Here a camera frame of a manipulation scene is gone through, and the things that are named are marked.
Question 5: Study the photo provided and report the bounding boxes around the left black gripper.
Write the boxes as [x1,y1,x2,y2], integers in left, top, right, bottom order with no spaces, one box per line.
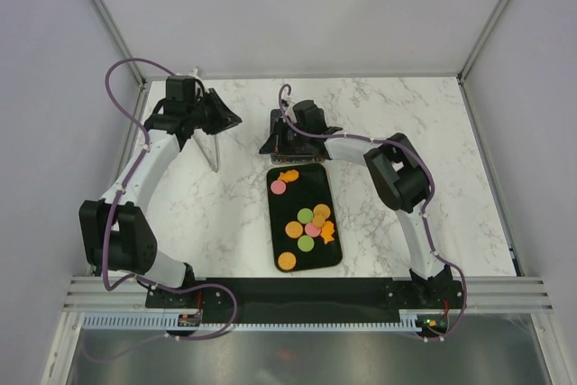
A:
[187,89,242,137]

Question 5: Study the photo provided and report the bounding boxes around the green round cookie upper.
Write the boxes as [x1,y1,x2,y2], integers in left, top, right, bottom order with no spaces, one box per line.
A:
[297,208,314,225]

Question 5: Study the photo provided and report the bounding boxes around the green round cookie lower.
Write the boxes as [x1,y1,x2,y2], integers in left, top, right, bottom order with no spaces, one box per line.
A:
[297,235,315,252]

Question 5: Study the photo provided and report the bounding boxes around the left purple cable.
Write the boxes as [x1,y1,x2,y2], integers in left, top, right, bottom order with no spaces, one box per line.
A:
[101,58,238,341]

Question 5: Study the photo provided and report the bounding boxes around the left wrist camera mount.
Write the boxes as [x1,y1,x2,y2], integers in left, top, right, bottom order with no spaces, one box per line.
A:
[179,67,203,79]

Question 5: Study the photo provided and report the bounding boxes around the gold tin lid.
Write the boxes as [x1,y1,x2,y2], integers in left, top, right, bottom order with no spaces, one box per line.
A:
[270,109,289,160]

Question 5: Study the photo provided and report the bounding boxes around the pink round cookie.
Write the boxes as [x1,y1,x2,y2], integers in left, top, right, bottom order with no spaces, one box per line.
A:
[270,179,287,195]
[305,223,321,238]

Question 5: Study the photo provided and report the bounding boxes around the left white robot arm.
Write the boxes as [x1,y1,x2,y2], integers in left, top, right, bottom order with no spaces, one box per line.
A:
[78,75,242,307]

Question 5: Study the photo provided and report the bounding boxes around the pink round cookie lower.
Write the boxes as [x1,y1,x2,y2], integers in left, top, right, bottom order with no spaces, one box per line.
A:
[305,223,321,238]

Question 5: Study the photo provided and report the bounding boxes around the square cookie tin box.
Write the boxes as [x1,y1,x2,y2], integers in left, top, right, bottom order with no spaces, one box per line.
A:
[270,154,325,165]

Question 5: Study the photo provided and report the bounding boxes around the orange fish cookie upper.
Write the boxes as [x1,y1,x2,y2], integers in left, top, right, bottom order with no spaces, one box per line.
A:
[278,170,299,183]

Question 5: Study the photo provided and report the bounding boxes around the green round cookie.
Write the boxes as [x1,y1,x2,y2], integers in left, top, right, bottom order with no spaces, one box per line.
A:
[297,235,315,252]
[297,208,314,225]

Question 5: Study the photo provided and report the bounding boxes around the dotted tan cookie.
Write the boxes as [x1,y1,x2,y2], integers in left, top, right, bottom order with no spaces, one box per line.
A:
[313,204,331,220]
[285,221,304,239]

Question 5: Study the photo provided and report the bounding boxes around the grey slotted cable duct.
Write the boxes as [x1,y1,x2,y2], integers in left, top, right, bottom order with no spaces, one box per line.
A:
[82,312,431,333]

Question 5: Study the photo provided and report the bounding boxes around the pink round cookie upper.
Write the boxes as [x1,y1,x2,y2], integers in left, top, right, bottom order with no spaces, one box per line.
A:
[270,179,287,195]

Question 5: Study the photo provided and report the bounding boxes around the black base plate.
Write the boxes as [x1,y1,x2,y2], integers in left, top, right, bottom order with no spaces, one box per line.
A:
[145,278,464,323]

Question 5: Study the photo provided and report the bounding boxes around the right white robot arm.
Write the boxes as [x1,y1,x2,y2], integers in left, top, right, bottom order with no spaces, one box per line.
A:
[259,100,453,308]

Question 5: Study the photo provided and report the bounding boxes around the orange fish cookie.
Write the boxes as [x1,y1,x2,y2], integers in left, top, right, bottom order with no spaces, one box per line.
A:
[278,170,299,183]
[320,220,335,244]

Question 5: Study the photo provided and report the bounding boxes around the dotted orange cookie bottom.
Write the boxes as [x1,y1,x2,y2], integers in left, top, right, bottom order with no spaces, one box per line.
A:
[277,252,297,271]

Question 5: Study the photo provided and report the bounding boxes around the dotted tan cookie middle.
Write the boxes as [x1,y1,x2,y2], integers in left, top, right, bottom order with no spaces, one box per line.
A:
[285,221,304,239]

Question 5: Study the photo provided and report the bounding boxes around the tan leaf cookie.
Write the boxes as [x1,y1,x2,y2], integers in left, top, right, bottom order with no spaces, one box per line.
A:
[312,215,326,228]

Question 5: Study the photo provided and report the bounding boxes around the orange fish cookie lower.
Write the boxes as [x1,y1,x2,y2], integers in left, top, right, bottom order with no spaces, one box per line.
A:
[320,220,335,244]

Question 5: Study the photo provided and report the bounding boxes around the black rectangular tray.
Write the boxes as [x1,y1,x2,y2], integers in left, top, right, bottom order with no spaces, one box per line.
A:
[266,163,343,273]

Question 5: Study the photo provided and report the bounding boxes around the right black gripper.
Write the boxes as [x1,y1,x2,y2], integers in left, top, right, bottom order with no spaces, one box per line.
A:
[261,118,310,155]

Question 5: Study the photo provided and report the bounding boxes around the dotted tan cookie upper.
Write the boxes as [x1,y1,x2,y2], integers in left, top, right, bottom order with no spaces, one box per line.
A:
[313,204,331,220]

